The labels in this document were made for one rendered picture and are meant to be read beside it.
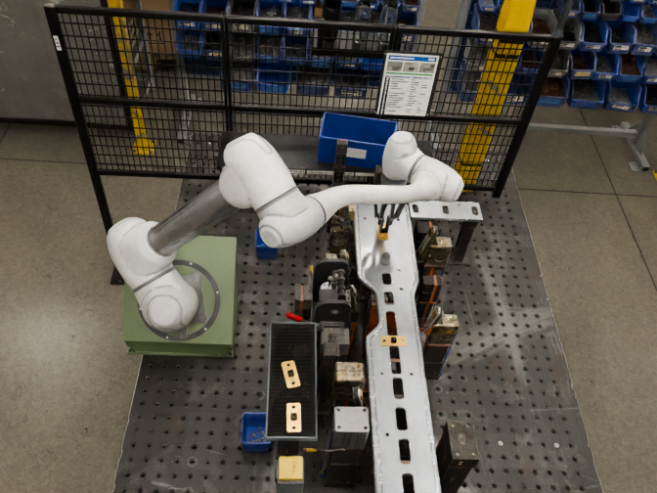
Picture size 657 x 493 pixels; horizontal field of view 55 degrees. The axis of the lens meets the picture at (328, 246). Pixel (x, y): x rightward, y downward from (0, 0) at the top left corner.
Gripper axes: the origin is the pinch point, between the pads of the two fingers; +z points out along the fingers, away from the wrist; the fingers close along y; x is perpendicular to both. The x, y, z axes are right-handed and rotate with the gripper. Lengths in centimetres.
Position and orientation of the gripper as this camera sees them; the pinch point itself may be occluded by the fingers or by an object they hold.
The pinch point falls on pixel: (384, 224)
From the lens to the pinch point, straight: 235.4
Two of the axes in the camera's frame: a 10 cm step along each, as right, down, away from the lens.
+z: -0.8, 6.6, 7.5
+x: -0.2, -7.5, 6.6
